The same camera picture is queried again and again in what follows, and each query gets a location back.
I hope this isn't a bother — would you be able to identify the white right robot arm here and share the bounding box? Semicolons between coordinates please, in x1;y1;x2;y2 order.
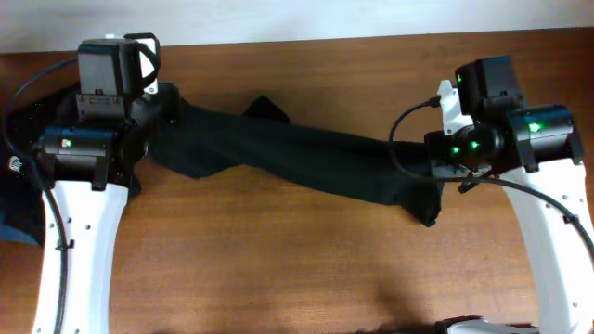
425;57;593;333

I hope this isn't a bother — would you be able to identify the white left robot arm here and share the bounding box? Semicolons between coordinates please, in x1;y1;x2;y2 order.
32;32;180;333

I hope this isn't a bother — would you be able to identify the black polo shirt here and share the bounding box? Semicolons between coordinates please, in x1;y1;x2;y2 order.
148;96;443;227

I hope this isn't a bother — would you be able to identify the black garment with logo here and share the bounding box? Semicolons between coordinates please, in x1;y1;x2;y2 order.
1;83;80;241

